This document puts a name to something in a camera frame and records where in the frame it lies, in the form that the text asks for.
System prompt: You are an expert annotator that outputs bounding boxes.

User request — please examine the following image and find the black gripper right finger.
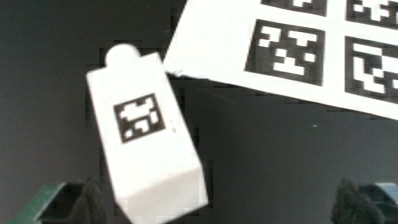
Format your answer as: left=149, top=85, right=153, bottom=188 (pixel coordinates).
left=330, top=179, right=398, bottom=224

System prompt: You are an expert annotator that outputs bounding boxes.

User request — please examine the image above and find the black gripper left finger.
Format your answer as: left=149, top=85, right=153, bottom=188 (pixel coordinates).
left=16, top=178, right=110, bottom=224

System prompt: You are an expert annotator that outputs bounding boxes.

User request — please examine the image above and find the white stool leg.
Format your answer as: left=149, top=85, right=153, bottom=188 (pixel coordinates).
left=87, top=44, right=208, bottom=224

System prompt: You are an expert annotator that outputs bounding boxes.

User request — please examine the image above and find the white marker sheet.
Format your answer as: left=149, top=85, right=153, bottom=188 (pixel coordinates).
left=163, top=0, right=398, bottom=120

